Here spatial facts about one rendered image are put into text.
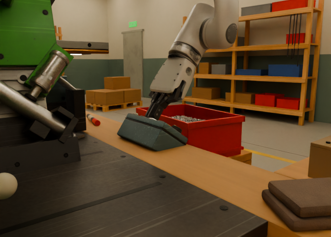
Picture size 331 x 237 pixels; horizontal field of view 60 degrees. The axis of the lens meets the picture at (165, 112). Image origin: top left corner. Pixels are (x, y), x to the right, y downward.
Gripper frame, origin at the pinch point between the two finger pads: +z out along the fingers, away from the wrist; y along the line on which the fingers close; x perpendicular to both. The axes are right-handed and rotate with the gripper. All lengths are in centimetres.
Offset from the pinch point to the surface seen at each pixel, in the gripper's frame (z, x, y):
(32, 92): 10.7, 27.7, -4.2
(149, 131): 6.1, 5.4, -9.5
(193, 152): 6.1, -0.6, -17.6
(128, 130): 7.4, 5.4, -2.2
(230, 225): 14.5, 11.5, -39.2
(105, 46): -10.2, 14.3, 13.7
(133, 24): -383, -303, 777
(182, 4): -418, -300, 555
